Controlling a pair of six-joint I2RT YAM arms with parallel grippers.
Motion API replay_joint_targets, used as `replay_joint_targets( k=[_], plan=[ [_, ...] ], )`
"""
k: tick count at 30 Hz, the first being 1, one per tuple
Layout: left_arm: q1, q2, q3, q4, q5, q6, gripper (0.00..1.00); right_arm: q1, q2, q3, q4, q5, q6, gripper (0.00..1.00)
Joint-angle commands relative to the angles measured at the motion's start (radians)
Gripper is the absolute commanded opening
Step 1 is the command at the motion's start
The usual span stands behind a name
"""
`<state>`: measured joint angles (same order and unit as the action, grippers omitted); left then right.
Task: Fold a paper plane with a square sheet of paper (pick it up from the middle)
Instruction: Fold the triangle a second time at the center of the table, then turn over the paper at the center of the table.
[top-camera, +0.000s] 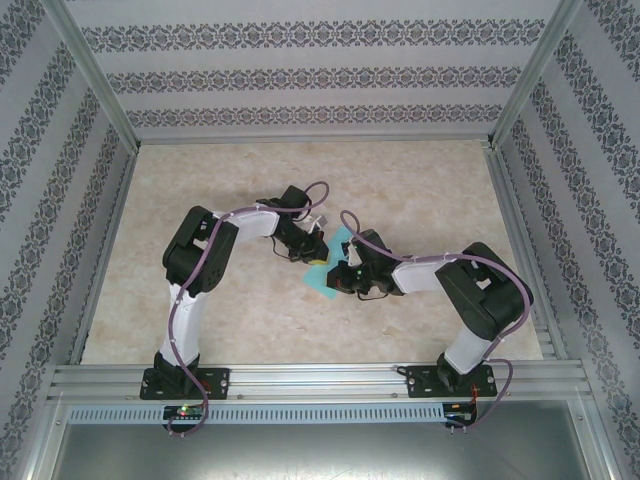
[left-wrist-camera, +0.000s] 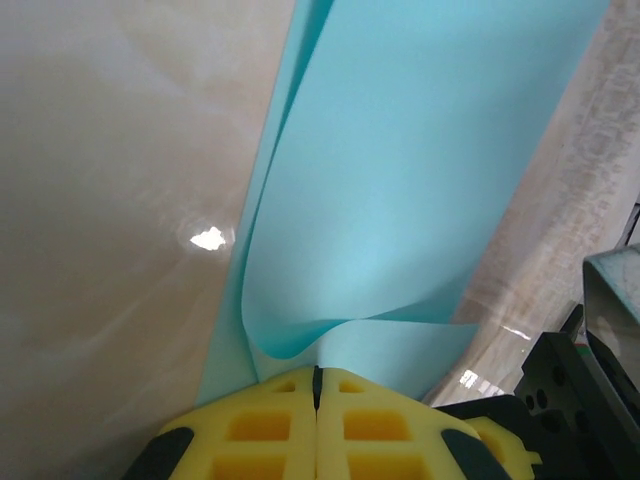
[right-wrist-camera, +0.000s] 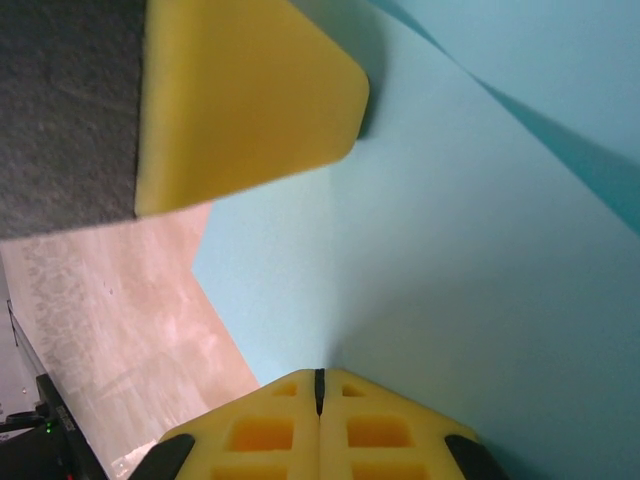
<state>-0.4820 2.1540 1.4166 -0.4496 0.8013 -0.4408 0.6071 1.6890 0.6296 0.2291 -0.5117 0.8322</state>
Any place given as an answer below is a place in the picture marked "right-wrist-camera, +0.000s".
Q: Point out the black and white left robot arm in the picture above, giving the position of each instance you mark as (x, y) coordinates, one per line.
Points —
(55, 450)

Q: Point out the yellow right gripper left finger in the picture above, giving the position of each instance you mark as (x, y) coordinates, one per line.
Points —
(260, 440)

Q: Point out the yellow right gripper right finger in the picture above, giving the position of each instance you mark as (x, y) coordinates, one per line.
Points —
(380, 440)

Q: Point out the light blue cloth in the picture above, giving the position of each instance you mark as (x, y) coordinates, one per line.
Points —
(450, 250)

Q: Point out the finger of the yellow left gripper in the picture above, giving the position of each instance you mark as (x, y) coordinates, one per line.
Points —
(240, 100)

